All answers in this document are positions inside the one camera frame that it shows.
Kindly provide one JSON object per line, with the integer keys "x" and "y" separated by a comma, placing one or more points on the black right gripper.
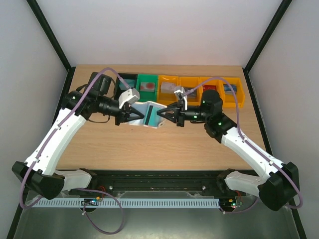
{"x": 179, "y": 116}

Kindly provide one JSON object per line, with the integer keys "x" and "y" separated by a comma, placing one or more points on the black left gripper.
{"x": 124, "y": 116}

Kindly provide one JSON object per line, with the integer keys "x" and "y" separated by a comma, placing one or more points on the blue cards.
{"x": 142, "y": 108}

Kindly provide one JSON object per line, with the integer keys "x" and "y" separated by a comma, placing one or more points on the teal black-stripe credit card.
{"x": 152, "y": 119}

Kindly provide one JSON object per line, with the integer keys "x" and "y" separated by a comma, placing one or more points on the beige leather card holder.
{"x": 157, "y": 105}

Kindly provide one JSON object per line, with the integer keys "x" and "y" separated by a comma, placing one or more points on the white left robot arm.
{"x": 38, "y": 172}

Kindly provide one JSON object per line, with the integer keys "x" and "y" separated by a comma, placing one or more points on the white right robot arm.
{"x": 275, "y": 184}

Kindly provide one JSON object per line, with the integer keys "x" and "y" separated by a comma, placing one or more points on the white card in yellow bin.
{"x": 167, "y": 87}

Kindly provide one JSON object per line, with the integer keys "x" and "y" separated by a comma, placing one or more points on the grey cards in bin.
{"x": 192, "y": 94}

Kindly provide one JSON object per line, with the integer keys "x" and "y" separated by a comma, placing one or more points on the red white card green bin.
{"x": 147, "y": 86}

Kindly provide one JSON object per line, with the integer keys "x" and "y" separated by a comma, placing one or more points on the teal card in black bin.
{"x": 130, "y": 83}

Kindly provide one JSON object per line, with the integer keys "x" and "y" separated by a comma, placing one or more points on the red card in bin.
{"x": 209, "y": 87}

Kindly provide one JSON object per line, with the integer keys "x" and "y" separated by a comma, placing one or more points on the blue card in bin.
{"x": 230, "y": 89}

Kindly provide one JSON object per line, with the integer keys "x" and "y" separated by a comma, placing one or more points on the green storage bin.
{"x": 147, "y": 96}

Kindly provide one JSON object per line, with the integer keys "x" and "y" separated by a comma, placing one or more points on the black storage bin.
{"x": 129, "y": 78}

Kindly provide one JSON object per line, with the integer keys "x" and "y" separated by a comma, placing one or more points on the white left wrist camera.
{"x": 129, "y": 96}

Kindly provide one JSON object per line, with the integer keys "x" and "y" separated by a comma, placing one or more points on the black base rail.
{"x": 116, "y": 182}

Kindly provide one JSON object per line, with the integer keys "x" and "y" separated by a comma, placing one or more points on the white slotted cable duct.
{"x": 129, "y": 203}

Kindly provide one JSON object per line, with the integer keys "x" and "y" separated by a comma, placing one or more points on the black frame post left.
{"x": 39, "y": 15}

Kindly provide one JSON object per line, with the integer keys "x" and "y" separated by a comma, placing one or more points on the black frame post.
{"x": 39, "y": 15}
{"x": 281, "y": 10}

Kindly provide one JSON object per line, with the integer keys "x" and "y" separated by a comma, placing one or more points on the black frame post right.
{"x": 281, "y": 10}

